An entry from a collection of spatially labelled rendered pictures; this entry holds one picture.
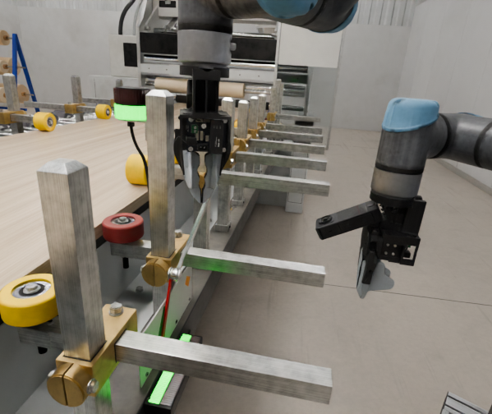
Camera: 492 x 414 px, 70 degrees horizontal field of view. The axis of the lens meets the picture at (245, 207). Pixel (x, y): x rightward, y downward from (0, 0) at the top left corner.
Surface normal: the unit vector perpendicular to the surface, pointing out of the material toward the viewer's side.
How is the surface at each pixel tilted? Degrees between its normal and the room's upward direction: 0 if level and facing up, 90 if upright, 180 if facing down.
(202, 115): 90
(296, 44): 90
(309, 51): 90
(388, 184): 90
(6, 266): 0
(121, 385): 0
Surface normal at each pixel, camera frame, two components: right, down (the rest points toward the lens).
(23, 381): 0.98, 0.12
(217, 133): 0.16, 0.37
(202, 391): 0.07, -0.93
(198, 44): -0.15, 0.34
